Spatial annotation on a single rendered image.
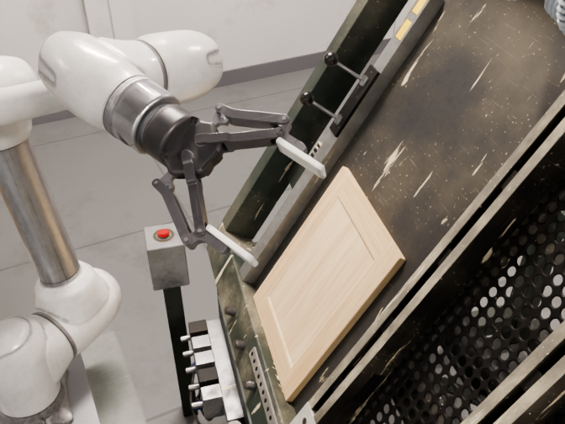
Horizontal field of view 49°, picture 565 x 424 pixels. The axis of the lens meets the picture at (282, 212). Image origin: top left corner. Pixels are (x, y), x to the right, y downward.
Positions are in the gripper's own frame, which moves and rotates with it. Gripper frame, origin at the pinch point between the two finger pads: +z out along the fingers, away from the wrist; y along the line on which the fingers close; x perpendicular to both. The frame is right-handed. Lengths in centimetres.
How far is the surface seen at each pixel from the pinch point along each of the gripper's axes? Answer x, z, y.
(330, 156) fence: -83, -29, -35
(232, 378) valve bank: -109, -19, 29
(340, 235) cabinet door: -79, -12, -17
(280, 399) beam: -89, -2, 23
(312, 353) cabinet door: -83, -1, 10
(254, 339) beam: -98, -18, 16
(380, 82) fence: -71, -26, -54
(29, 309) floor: -205, -144, 74
